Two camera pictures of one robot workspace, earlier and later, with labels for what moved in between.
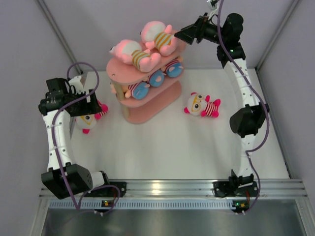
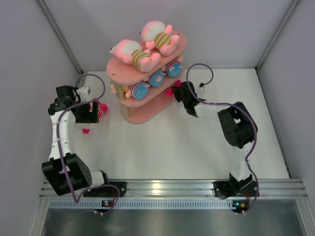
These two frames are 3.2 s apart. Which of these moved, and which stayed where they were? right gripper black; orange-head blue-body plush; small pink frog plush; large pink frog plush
Moved: right gripper black
Stayed: orange-head blue-body plush; small pink frog plush; large pink frog plush
